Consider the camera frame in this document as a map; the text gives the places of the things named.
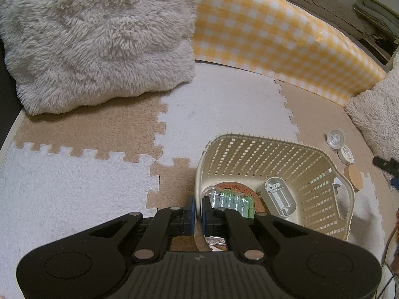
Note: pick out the fluffy white pillow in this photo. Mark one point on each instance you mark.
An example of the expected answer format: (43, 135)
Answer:
(93, 37)
(377, 115)

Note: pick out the cork coaster green figure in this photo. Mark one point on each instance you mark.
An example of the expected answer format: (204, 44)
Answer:
(258, 204)

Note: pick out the beige foam mat tile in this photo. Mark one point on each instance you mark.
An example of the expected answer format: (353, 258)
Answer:
(311, 112)
(93, 130)
(174, 187)

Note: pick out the cream plastic basket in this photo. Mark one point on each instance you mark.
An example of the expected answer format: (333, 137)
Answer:
(265, 158)

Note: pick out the grey plastic tray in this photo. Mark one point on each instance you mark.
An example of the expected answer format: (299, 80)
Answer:
(276, 194)

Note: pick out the clear plastic box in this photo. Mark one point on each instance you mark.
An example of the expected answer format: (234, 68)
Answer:
(230, 201)

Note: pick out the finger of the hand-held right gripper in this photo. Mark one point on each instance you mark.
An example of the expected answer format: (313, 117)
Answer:
(385, 164)

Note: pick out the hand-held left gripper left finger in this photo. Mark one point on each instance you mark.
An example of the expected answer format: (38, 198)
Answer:
(191, 218)

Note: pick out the black side panel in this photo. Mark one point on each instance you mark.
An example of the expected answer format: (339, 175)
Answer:
(6, 99)

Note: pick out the white cabinet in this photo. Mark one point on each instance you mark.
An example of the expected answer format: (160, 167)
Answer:
(394, 61)

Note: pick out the round wooden lid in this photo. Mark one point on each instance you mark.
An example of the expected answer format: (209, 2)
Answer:
(354, 177)

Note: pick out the folded grey blankets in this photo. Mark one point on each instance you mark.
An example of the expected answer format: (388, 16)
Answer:
(380, 11)

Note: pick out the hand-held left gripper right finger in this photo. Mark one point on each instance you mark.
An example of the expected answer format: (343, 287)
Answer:
(206, 218)

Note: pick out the wooden blanket shelf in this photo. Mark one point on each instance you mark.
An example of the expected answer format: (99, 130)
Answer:
(386, 37)

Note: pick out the white foam mat tile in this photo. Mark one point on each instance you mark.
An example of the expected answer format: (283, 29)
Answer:
(62, 187)
(224, 99)
(367, 211)

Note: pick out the white round container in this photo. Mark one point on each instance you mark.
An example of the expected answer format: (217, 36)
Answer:
(346, 154)

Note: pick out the yellow checkered bolster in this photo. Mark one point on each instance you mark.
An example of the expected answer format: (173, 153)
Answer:
(274, 37)

